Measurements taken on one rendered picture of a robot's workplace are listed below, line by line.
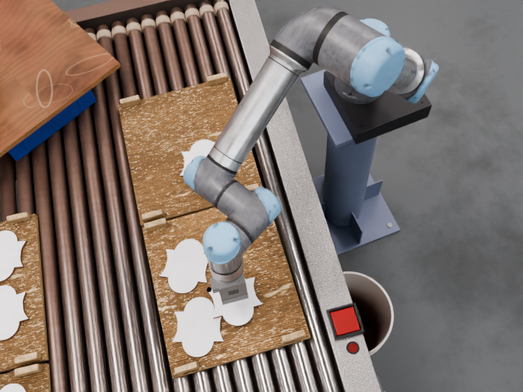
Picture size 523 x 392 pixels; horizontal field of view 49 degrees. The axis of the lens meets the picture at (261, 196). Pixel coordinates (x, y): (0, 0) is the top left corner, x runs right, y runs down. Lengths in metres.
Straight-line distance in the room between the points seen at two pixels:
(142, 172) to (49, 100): 0.34
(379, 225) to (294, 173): 0.99
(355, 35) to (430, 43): 2.00
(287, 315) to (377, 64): 0.66
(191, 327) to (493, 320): 1.42
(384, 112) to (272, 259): 0.55
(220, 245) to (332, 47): 0.44
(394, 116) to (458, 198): 1.04
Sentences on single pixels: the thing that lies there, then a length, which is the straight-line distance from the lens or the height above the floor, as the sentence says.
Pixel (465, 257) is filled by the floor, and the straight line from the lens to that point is 2.59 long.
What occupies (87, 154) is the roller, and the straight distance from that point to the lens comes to 1.77.
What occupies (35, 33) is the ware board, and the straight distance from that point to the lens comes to 1.94.
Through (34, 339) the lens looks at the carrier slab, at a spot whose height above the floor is 0.94.
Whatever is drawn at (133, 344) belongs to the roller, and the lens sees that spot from 1.52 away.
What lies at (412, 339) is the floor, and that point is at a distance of 2.44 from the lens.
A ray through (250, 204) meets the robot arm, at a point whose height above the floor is 1.27.
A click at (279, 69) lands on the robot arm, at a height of 1.41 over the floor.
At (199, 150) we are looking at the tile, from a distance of 1.63.
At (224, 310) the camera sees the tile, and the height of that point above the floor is 0.95.
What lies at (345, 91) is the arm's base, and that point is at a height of 0.97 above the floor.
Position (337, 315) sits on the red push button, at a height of 0.93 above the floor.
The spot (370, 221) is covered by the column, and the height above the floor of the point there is 0.01.
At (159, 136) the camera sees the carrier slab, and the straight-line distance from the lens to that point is 1.72.
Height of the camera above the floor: 2.36
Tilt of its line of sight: 64 degrees down
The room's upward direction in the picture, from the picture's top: 9 degrees counter-clockwise
